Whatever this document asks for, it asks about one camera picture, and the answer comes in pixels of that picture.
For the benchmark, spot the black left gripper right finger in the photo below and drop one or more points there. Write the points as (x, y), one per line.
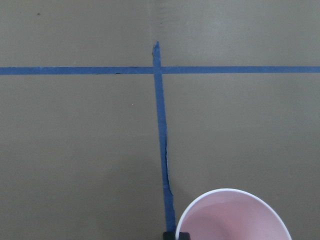
(184, 236)

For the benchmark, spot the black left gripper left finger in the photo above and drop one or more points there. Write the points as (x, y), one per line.
(169, 235)

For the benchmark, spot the pink paper cup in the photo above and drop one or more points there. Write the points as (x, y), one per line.
(231, 214)

